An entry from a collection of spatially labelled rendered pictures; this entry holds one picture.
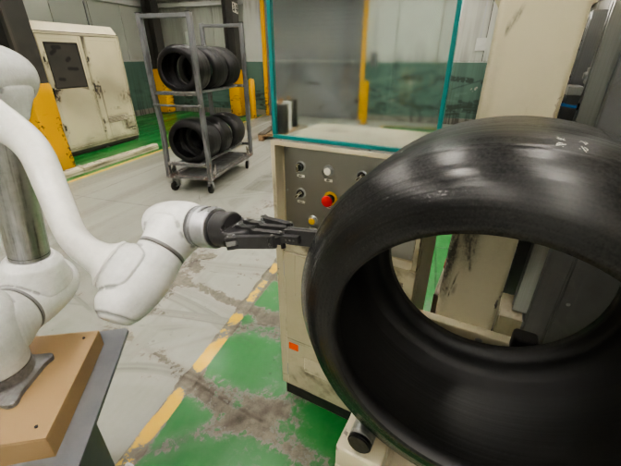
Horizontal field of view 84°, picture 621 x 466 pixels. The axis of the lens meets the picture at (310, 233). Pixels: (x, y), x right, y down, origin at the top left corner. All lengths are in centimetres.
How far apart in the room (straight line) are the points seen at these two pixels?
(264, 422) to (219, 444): 21
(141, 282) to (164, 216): 15
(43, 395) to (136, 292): 56
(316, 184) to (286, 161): 14
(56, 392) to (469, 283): 110
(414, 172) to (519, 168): 10
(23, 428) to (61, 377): 15
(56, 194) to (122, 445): 136
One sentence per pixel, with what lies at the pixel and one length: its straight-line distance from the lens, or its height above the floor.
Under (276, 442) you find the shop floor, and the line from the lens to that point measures 180.
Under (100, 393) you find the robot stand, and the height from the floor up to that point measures 65.
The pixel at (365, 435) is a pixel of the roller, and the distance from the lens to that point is 72.
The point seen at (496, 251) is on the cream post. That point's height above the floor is 115.
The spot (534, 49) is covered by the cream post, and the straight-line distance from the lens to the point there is 75.
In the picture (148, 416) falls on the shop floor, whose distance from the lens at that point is 201.
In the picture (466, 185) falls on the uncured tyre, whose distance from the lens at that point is 39.
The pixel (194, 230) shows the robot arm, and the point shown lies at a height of 121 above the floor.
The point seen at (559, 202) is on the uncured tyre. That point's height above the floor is 140.
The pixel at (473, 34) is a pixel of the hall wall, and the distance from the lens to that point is 978.
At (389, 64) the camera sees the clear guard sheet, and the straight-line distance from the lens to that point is 106.
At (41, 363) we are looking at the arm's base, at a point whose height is 74.
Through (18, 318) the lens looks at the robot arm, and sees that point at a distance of 120.
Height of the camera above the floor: 152
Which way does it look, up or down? 27 degrees down
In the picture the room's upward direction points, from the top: straight up
